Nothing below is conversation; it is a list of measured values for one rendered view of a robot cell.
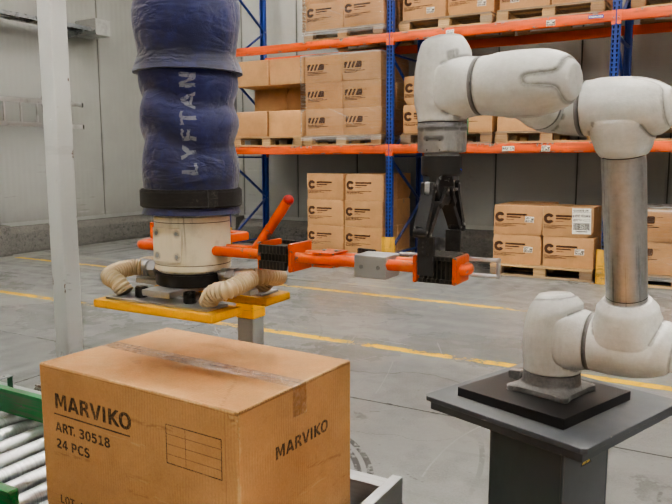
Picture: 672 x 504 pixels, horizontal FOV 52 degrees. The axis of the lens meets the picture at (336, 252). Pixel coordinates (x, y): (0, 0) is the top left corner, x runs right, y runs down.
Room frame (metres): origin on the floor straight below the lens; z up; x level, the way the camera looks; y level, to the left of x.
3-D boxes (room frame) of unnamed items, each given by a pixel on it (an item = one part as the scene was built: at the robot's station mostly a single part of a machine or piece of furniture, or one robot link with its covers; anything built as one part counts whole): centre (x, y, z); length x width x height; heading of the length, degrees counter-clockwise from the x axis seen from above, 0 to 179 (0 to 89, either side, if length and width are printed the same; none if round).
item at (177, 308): (1.49, 0.37, 1.11); 0.34 x 0.10 x 0.05; 61
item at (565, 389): (1.88, -0.59, 0.80); 0.22 x 0.18 x 0.06; 44
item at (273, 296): (1.65, 0.28, 1.11); 0.34 x 0.10 x 0.05; 61
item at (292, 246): (1.45, 0.11, 1.21); 0.10 x 0.08 x 0.06; 151
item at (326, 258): (1.58, 0.10, 1.21); 0.93 x 0.30 x 0.04; 61
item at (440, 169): (1.28, -0.19, 1.37); 0.08 x 0.07 x 0.09; 150
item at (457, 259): (1.27, -0.19, 1.21); 0.08 x 0.07 x 0.05; 61
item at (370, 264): (1.34, -0.08, 1.21); 0.07 x 0.07 x 0.04; 61
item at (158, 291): (1.57, 0.33, 1.15); 0.34 x 0.25 x 0.06; 61
